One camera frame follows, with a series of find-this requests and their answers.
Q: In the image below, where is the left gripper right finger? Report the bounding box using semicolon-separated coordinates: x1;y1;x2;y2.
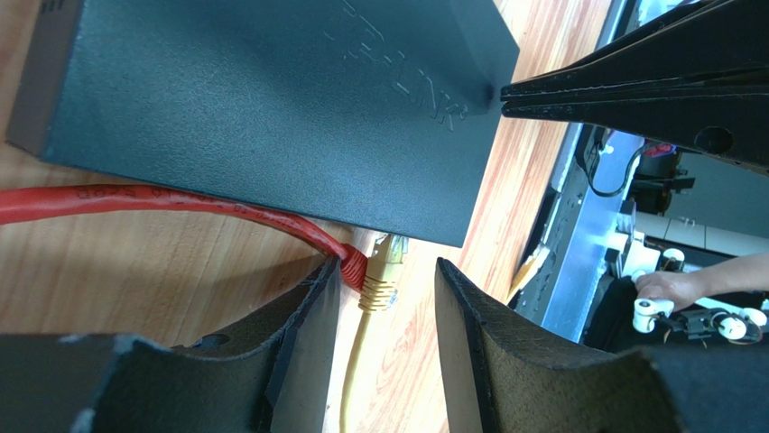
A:
434;258;643;432

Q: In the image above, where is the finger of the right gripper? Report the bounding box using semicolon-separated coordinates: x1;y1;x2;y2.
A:
501;85;768;176
501;0;768;99

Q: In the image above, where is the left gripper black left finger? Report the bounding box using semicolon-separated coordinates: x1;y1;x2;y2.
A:
173;259;341;432

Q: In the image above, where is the yellow ethernet cable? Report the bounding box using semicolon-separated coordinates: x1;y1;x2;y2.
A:
338;234;410;433

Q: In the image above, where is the black network switch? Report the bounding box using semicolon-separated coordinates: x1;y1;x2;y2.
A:
6;0;519;246

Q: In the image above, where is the red ethernet cable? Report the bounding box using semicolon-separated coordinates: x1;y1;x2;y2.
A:
0;184;369;292

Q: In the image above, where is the operator in black shirt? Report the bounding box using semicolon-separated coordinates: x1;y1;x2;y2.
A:
635;253;768;311

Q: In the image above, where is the aluminium frame rail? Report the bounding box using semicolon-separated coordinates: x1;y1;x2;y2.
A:
510;0;647;344

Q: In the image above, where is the white teleoperation handle device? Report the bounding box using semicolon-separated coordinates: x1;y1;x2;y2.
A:
632;298;768;345

